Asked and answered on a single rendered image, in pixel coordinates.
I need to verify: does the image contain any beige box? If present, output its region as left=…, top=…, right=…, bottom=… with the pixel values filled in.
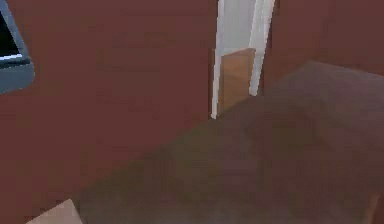
left=25, top=198, right=84, bottom=224

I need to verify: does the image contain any white door frame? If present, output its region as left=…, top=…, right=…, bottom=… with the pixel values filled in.
left=210, top=0, right=276, bottom=120

